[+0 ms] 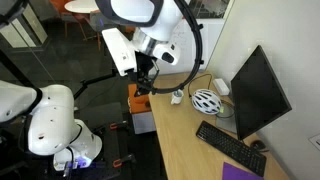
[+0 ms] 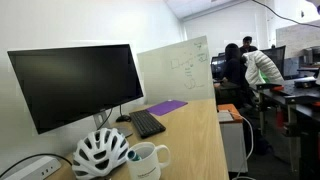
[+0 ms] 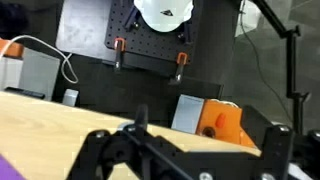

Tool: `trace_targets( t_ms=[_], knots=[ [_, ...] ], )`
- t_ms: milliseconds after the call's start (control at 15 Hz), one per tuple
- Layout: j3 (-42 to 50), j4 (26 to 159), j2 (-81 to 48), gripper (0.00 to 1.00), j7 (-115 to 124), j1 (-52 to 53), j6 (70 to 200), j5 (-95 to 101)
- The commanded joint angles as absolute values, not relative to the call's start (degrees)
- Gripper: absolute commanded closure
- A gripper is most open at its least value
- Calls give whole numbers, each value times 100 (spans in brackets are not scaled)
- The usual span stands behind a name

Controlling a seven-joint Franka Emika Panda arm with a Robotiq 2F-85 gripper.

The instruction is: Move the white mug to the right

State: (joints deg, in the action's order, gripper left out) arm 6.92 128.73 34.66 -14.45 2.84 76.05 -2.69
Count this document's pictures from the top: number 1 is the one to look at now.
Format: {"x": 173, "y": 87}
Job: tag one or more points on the black computer monitor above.
{"x": 258, "y": 96}

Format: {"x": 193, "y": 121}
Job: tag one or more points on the white mug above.
{"x": 177, "y": 97}

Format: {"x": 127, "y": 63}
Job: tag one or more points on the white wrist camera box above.
{"x": 121, "y": 50}

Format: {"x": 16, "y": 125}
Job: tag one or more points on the orange handled clamp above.
{"x": 119, "y": 125}
{"x": 128, "y": 158}

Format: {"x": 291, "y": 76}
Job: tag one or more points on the white power adapter box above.
{"x": 221, "y": 87}

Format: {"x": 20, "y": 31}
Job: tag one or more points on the orange and white cabinet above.
{"x": 140, "y": 109}

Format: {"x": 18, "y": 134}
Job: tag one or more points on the purple notebook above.
{"x": 231, "y": 172}

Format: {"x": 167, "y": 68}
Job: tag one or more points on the white bicycle helmet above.
{"x": 206, "y": 101}

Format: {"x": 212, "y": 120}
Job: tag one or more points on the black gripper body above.
{"x": 141, "y": 77}

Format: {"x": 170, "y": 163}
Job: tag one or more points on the black computer mouse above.
{"x": 258, "y": 145}

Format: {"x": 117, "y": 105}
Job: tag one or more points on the white round table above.
{"x": 81, "y": 6}

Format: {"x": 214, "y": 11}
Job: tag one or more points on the black keyboard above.
{"x": 241, "y": 153}

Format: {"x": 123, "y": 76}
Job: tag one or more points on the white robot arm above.
{"x": 54, "y": 131}

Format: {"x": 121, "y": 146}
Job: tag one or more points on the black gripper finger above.
{"x": 149, "y": 88}
{"x": 138, "y": 92}

